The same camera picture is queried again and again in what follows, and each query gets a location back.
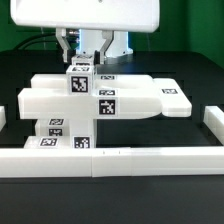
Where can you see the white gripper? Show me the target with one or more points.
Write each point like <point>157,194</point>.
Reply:
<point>116,15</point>

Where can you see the white tagged cube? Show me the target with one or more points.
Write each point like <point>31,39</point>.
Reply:
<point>83,60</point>
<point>80,79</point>

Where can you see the white chair seat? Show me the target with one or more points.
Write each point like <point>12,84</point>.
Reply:
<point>83,133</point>

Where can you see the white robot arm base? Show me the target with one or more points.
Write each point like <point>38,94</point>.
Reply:
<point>108,47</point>

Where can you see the white U-shaped obstacle fence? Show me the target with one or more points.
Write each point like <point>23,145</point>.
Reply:
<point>105,162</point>

